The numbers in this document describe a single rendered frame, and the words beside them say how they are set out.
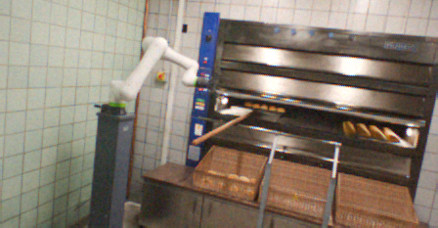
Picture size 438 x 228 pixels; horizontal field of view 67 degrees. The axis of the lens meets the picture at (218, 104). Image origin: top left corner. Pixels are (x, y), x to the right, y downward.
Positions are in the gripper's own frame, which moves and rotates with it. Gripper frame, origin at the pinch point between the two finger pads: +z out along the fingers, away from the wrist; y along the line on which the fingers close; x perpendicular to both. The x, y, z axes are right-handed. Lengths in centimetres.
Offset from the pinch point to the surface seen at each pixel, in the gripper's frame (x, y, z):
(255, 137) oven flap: -55, 48, 19
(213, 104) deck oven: -56, 23, -28
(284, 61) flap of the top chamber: -54, -28, 35
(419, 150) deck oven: -54, 31, 157
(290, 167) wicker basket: -50, 69, 57
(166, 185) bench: -1, 95, -44
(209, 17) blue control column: -52, -61, -43
